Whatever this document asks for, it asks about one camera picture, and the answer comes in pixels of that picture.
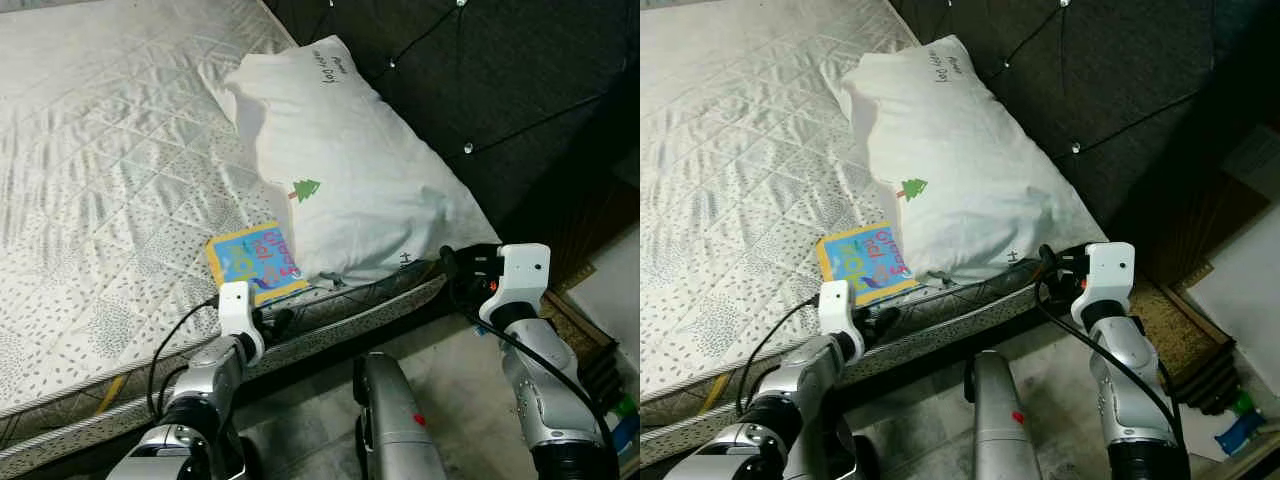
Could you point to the brown doormat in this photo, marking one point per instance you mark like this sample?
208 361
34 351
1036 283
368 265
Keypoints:
585 340
1185 340

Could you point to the silver right robot leg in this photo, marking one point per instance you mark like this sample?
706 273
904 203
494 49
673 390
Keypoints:
395 420
1005 420

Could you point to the white pillow with tree print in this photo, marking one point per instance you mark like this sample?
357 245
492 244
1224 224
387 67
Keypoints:
970 170
350 170

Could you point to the dark tufted headboard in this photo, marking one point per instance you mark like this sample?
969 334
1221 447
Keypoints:
500 90
1120 80

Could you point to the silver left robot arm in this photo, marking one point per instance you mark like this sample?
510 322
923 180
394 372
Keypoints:
800 390
200 390

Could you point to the grey patterned bed base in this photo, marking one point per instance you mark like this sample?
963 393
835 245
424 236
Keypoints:
940 320
340 310

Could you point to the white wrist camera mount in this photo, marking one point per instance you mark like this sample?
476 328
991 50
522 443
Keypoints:
1108 280
238 315
520 280
838 312

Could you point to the blue bottle with green cap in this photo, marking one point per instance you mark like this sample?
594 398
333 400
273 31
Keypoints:
1240 425
625 430

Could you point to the grey quilted mattress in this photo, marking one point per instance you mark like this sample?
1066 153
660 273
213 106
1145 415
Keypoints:
110 180
740 180

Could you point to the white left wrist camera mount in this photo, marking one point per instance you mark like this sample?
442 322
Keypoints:
838 312
238 315

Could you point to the blue yellow children's book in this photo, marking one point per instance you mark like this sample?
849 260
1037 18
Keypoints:
250 262
860 262

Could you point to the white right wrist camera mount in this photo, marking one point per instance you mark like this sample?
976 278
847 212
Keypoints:
1108 280
520 280

